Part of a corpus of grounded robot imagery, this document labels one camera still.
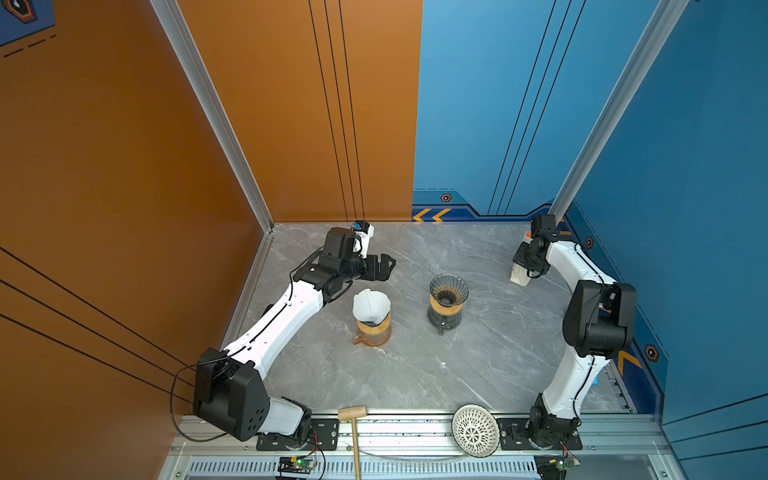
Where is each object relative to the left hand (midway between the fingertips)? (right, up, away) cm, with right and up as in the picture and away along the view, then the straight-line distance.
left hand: (382, 257), depth 81 cm
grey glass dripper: (+19, -10, +6) cm, 22 cm away
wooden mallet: (-7, -40, -6) cm, 41 cm away
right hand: (+45, -1, +16) cm, 48 cm away
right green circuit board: (+44, -48, -11) cm, 66 cm away
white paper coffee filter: (-3, -13, +2) cm, 14 cm away
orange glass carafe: (-3, -25, +6) cm, 25 cm away
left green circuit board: (-18, -49, -10) cm, 53 cm away
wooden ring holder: (-2, -20, +1) cm, 20 cm away
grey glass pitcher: (+18, -19, +4) cm, 26 cm away
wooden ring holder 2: (+18, -15, +4) cm, 24 cm away
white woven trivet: (+24, -43, -7) cm, 50 cm away
